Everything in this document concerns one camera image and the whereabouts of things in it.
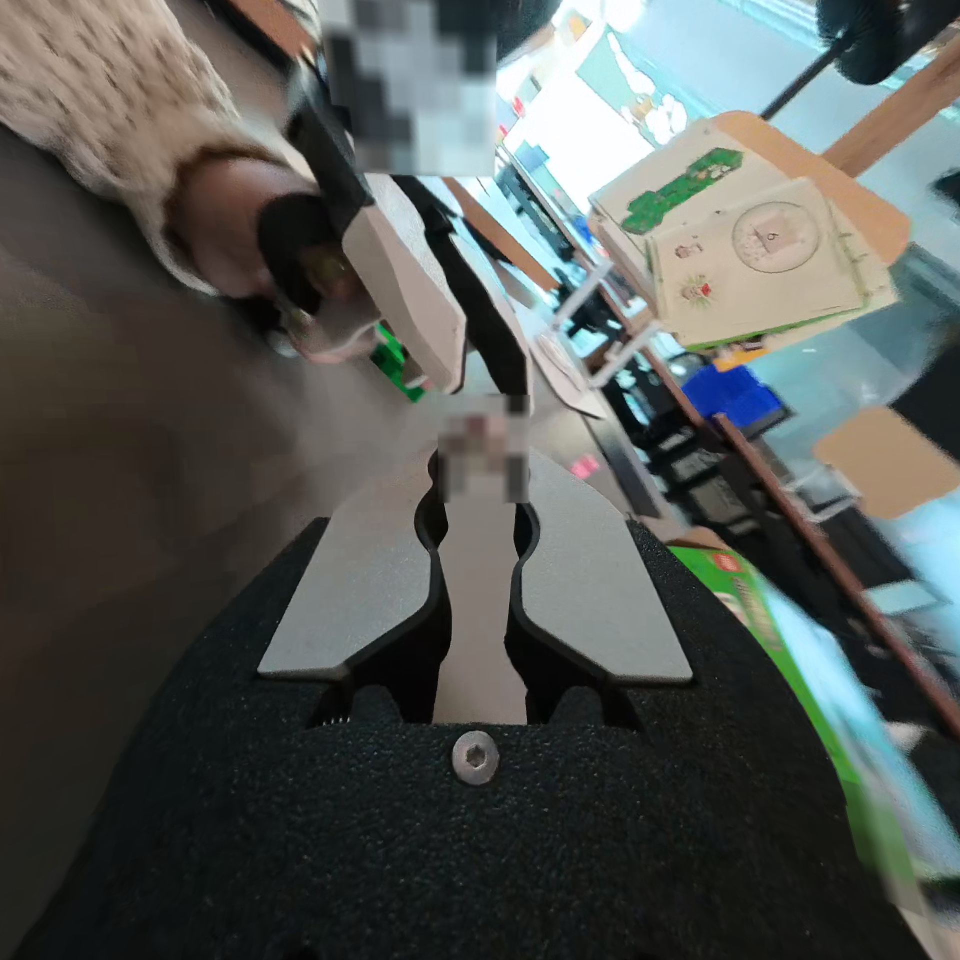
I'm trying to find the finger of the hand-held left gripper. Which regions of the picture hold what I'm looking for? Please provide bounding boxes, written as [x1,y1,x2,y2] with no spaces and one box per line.
[339,172,471,396]
[393,175,536,400]

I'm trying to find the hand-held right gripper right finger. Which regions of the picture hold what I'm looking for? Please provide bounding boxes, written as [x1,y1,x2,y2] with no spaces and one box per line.
[506,450,695,685]

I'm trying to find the person's left forearm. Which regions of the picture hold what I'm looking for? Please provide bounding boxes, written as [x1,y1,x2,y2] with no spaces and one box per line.
[0,0,320,297]

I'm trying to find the white monitor stand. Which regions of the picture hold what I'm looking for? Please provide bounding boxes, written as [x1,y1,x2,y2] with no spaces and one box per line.
[525,258,663,421]

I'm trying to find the green lego box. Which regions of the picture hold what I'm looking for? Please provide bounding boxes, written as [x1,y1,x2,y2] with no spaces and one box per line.
[666,546,940,905]

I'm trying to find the green lego figure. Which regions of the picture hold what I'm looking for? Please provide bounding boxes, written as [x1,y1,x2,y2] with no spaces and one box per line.
[370,322,426,404]

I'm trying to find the brown cardboard sheet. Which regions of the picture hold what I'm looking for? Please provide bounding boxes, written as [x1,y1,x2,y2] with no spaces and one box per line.
[813,405,948,520]

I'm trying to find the blue plastic bin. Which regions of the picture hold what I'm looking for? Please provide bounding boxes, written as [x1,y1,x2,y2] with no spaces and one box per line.
[681,363,790,438]

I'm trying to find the person's left hand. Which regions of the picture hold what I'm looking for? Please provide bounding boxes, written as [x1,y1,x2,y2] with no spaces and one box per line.
[171,150,378,366]

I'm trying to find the lego instruction booklet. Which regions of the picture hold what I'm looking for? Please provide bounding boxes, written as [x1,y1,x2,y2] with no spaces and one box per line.
[587,118,901,354]

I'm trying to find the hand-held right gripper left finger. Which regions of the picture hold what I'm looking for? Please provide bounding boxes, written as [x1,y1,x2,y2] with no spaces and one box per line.
[257,448,453,682]

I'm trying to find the black fan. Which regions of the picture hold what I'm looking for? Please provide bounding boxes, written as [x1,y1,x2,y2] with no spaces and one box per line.
[759,0,935,121]

